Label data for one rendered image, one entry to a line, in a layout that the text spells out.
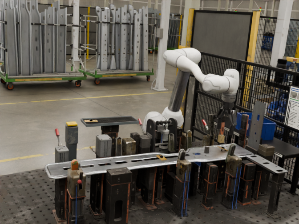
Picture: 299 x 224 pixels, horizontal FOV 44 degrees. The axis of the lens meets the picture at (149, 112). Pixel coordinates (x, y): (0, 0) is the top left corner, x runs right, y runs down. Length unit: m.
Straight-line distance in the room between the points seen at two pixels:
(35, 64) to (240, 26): 5.76
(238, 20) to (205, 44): 0.66
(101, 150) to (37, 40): 7.15
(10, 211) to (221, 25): 3.62
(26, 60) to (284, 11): 5.62
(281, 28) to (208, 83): 4.71
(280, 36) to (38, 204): 5.41
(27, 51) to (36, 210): 6.88
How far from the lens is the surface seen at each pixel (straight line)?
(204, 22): 5.27
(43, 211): 2.32
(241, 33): 4.76
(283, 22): 6.87
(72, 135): 2.39
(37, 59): 9.28
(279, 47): 6.88
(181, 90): 2.98
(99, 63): 10.28
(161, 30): 9.30
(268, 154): 2.61
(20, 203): 2.42
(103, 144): 2.26
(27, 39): 8.96
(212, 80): 2.26
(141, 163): 2.21
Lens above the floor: 1.86
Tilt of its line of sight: 15 degrees down
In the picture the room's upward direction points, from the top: 4 degrees clockwise
